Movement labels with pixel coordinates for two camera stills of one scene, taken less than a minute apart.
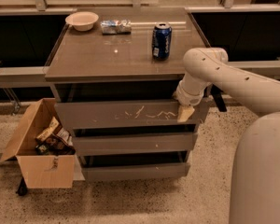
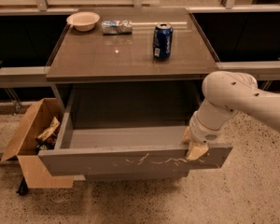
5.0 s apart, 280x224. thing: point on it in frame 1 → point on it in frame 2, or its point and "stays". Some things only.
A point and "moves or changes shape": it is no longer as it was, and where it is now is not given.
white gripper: [189, 99] → [202, 133]
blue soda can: [161, 36] stays
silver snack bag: [116, 26] stays
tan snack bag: [49, 131] stays
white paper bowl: [82, 21] stays
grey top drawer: [164, 111] moves or changes shape
